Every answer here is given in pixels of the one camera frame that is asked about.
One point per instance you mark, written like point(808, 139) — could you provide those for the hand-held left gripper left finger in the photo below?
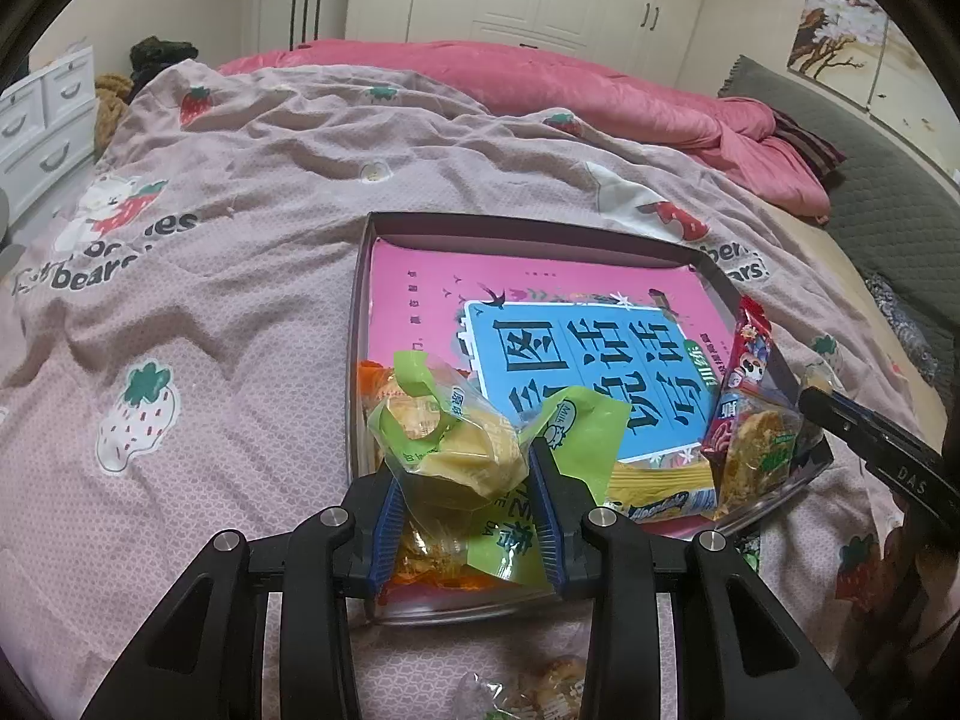
point(390, 532)

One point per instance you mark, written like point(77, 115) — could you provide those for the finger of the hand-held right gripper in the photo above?
point(847, 414)

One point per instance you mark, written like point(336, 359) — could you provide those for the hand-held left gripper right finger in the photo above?
point(546, 525)

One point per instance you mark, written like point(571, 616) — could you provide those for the clear cracker packet green label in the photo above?
point(757, 442)

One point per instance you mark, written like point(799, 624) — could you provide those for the light green snack packet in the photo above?
point(450, 450)

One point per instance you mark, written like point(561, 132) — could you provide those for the red snack packet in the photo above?
point(746, 360)

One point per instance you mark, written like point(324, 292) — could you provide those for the yellow snack packet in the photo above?
point(660, 487)

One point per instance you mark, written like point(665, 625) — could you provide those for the clear plastic tray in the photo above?
point(540, 236)

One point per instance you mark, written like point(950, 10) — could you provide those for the orange snack packet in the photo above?
point(439, 574)

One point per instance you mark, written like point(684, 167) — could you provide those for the blue white patterned cloth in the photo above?
point(900, 322)

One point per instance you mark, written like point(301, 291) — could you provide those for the beige bed sheet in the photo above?
point(840, 255)

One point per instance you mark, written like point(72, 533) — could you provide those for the clear cookie packet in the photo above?
point(547, 690)

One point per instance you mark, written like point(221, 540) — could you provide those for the grey quilted headboard mat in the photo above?
point(885, 187)

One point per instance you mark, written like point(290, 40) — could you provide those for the pink book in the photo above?
point(420, 292)

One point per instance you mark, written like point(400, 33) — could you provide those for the dark striped pillow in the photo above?
point(814, 146)

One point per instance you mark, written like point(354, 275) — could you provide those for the strawberry printed blanket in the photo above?
point(262, 240)

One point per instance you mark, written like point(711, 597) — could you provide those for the pink quilt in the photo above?
point(562, 90)

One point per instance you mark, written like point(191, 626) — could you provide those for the brown plush toy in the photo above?
point(112, 105)

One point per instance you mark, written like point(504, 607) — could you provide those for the dark cloth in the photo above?
point(157, 56)

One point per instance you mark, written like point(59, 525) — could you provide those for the white drawer cabinet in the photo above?
point(45, 112)

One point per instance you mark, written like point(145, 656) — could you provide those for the tree wall painting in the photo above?
point(840, 37)

